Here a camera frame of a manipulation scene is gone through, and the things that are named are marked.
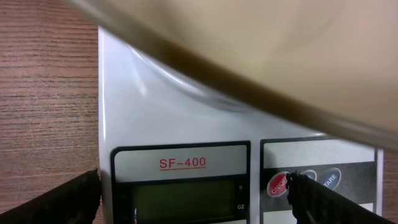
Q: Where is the white digital kitchen scale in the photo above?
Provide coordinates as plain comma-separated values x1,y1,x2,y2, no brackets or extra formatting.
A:
98,29,383,223

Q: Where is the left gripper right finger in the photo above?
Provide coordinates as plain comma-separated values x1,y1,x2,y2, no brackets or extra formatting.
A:
286,172,394,224

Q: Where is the white bowl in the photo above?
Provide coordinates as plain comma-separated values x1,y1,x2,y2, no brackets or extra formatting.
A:
73,0,397,150

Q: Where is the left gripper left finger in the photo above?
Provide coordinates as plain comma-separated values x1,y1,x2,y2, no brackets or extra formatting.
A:
1,169,101,224

